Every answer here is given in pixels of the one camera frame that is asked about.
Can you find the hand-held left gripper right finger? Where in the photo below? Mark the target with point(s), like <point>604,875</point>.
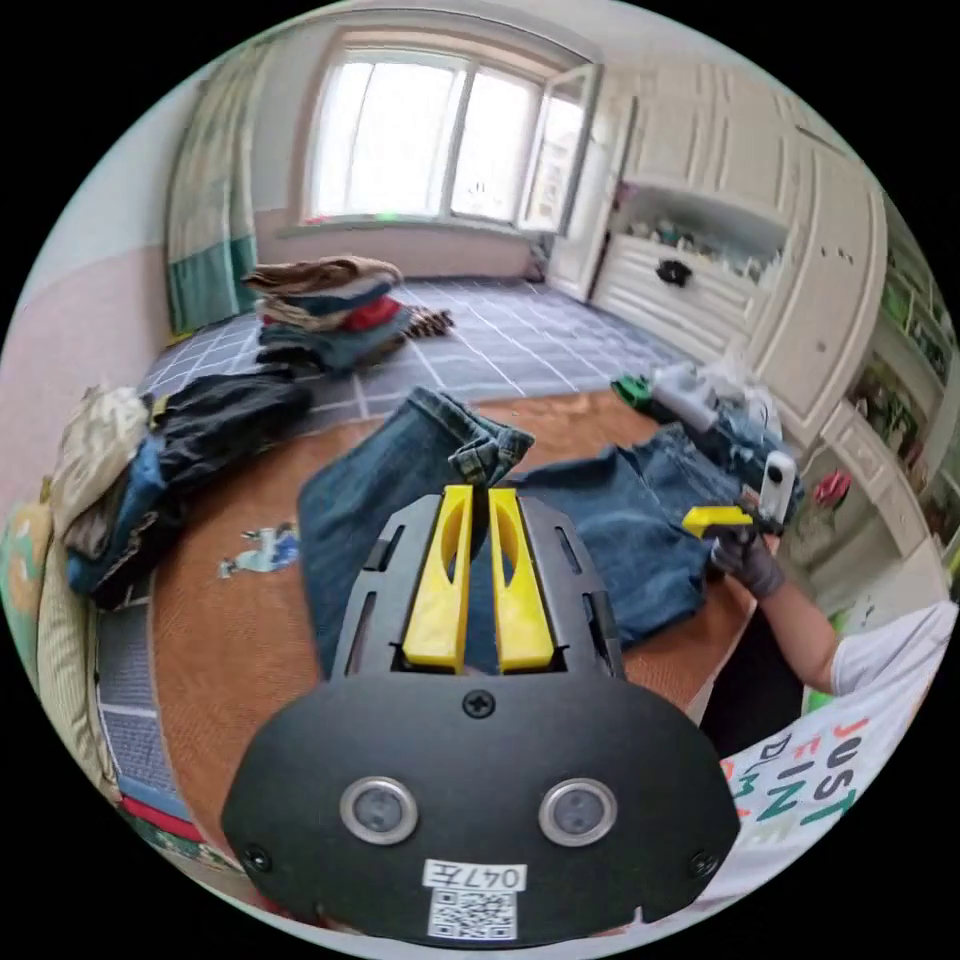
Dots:
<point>525,615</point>

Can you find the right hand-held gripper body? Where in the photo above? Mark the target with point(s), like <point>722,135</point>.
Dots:
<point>739,534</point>

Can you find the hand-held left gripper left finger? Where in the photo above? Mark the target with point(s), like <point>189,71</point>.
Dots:
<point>433,600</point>

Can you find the blue jeans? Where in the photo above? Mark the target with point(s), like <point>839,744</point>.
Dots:
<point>645,525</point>

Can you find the person's right forearm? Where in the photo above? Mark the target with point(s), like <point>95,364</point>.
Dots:
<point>802,637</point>

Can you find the person's right hand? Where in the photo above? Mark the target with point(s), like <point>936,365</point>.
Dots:
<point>750,566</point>

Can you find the white shelf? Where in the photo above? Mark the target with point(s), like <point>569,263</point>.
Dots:
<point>892,420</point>

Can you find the person's body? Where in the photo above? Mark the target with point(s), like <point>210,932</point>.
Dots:
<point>862,750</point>

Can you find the heaped pile of clothes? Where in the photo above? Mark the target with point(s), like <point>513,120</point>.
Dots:
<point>187,442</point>

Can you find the white cupboard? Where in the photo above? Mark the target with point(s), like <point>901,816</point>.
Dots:
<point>750,225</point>

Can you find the folded pile of clothes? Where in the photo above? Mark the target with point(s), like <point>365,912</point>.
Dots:
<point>330,315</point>

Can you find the striped pillow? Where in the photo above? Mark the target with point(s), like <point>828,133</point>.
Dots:
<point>64,660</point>

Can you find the green and white curtain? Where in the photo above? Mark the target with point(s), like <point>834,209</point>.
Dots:
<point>210,225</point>

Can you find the window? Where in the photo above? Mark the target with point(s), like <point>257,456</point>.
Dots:
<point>427,135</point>

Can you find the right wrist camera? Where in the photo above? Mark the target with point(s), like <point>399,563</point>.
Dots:
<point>778,487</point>

